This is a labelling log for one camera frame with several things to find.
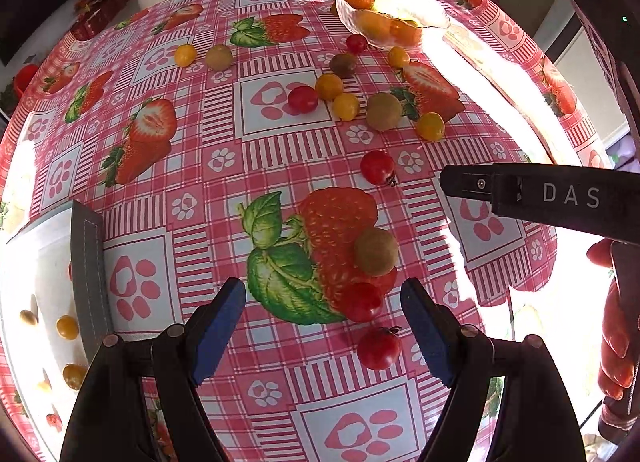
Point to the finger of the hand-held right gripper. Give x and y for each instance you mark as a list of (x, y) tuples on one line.
[(467, 187)]

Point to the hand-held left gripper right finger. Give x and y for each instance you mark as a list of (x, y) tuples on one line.
[(425, 334)]

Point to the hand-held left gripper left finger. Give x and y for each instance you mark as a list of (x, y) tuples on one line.
[(220, 329)]

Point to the red cherry tomato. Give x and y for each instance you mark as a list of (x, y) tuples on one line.
[(302, 98), (362, 301), (377, 167), (356, 43), (378, 348)]

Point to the yellow cherry tomato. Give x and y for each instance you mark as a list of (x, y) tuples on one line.
[(329, 86), (398, 56), (430, 126), (185, 55), (346, 106), (67, 327)]

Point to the white tray with grey rim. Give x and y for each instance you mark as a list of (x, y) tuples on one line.
[(50, 282)]

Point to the person's right hand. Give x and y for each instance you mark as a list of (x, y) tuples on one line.
[(617, 342)]

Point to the green cherry tomato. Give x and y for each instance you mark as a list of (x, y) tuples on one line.
[(376, 251), (219, 56), (384, 111)]

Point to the long bamboo tray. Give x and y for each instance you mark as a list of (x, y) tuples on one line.
[(495, 81)]

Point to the dark brown cherry tomato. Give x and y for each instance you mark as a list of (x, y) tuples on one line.
[(343, 65)]

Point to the clear glass bowl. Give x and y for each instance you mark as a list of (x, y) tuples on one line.
[(425, 6)]

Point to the strawberry print checked tablecloth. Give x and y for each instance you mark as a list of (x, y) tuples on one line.
[(225, 116)]

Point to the red round object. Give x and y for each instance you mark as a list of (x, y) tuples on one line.
[(25, 79)]

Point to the red gift boxes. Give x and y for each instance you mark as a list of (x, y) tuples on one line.
[(100, 11)]

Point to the black television screen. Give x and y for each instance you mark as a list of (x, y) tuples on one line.
[(30, 1)]

